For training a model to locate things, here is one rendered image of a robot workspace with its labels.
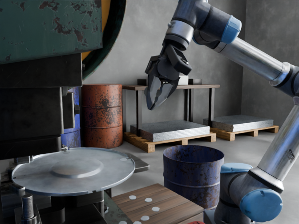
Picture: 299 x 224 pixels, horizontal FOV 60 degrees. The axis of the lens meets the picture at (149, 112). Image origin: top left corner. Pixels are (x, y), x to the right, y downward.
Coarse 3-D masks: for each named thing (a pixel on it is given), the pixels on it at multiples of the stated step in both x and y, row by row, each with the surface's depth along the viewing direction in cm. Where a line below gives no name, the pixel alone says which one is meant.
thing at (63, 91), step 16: (0, 96) 48; (16, 96) 49; (32, 96) 51; (48, 96) 52; (64, 96) 56; (0, 112) 48; (16, 112) 50; (32, 112) 51; (48, 112) 53; (64, 112) 57; (0, 128) 49; (16, 128) 50; (32, 128) 52; (48, 128) 53; (64, 128) 57
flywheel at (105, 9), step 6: (102, 0) 96; (108, 0) 97; (102, 6) 96; (108, 6) 97; (102, 12) 96; (108, 12) 98; (102, 18) 97; (102, 24) 97; (102, 30) 97; (84, 54) 95
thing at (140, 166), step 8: (128, 152) 79; (136, 160) 71; (136, 168) 65; (144, 168) 67; (96, 192) 63; (72, 200) 61; (80, 200) 61; (88, 200) 62; (96, 200) 63; (104, 208) 65; (104, 216) 65
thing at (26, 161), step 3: (27, 156) 56; (30, 156) 58; (18, 159) 56; (21, 159) 56; (24, 159) 56; (27, 159) 57; (30, 159) 58; (18, 162) 56; (21, 162) 56; (24, 162) 56; (27, 162) 57
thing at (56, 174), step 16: (48, 160) 69; (64, 160) 68; (80, 160) 68; (96, 160) 68; (112, 160) 70; (128, 160) 70; (32, 176) 59; (48, 176) 59; (64, 176) 59; (80, 176) 59; (96, 176) 60; (112, 176) 60; (128, 176) 59; (32, 192) 51; (48, 192) 50; (64, 192) 52; (80, 192) 51
